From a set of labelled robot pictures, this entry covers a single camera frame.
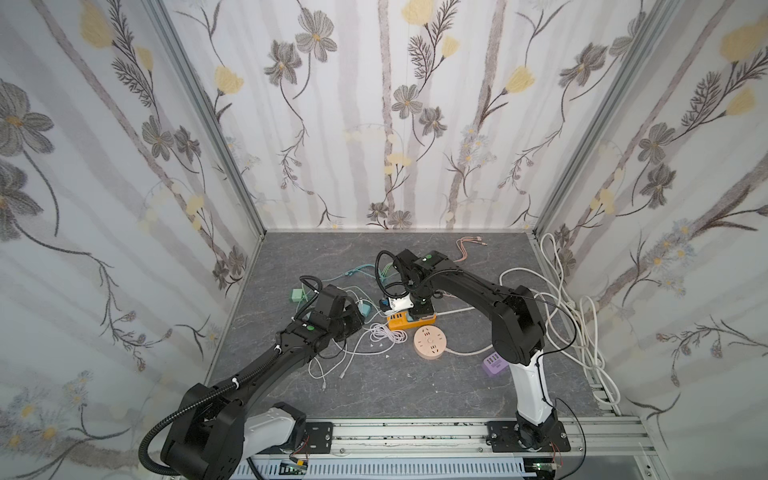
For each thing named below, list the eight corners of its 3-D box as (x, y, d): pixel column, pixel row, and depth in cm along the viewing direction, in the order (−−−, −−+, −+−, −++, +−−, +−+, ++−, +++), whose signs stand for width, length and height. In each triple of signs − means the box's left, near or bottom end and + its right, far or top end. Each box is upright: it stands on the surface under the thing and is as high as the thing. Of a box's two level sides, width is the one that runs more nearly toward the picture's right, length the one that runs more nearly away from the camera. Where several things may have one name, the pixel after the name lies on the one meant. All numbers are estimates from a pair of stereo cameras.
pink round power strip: (414, 359, 89) (415, 356, 87) (412, 328, 95) (413, 325, 93) (447, 359, 89) (448, 356, 87) (443, 329, 95) (444, 325, 93)
